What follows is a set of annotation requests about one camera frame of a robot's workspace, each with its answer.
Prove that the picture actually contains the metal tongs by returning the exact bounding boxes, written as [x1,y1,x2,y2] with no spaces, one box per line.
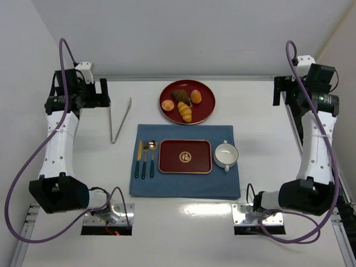
[108,97,132,145]

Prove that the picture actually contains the round pink bread bun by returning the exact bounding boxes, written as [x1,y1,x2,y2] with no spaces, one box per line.
[161,100,175,112]

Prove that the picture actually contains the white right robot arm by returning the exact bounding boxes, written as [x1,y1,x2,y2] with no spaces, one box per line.
[253,63,339,216]

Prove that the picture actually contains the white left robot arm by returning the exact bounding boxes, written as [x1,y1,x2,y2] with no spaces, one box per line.
[29,66,113,221]

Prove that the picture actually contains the orange round bread bun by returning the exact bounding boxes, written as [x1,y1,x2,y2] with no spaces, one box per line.
[190,90,202,104]

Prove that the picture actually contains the yellow striped croissant bread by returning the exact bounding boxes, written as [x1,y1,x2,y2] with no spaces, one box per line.
[177,101,192,123]

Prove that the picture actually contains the white soup cup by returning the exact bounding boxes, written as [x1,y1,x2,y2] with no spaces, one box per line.
[213,140,239,172]

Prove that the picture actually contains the round red plate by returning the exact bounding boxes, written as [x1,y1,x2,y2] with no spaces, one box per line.
[159,80,216,125]

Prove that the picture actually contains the brown chocolate croissant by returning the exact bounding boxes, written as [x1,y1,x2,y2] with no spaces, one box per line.
[171,89,192,107]

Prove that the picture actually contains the red rectangular tray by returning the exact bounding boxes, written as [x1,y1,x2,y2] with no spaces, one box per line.
[158,140,212,174]

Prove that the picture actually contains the blue cloth placemat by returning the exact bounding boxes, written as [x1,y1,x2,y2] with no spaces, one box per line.
[130,124,241,200]

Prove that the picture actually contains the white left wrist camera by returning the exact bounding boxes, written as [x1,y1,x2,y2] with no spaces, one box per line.
[75,61,95,84]

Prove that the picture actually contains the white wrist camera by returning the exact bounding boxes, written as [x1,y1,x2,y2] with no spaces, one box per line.
[75,61,95,84]
[293,55,315,76]

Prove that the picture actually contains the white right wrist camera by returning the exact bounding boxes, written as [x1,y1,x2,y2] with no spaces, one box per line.
[293,55,315,76]

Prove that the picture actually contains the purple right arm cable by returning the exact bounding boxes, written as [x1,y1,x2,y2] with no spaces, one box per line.
[246,40,340,244]

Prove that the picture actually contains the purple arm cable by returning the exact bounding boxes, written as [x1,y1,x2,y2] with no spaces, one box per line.
[246,40,340,244]
[4,38,131,244]

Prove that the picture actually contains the gold fork green handle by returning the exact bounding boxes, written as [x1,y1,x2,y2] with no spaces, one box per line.
[141,141,149,180]

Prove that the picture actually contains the gold knife green handle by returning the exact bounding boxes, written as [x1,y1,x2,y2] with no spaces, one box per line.
[134,140,142,179]

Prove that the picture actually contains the gold spoon green handle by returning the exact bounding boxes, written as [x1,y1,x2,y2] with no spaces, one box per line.
[149,140,158,178]

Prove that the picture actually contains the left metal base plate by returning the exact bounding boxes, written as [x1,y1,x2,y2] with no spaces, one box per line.
[83,202,135,227]

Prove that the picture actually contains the metal base plate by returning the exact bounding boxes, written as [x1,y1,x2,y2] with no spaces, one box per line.
[83,202,135,227]
[231,203,284,227]

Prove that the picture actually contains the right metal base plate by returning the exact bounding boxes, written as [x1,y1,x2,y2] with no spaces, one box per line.
[231,203,284,227]

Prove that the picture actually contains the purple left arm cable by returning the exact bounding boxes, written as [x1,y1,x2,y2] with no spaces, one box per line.
[4,38,131,244]

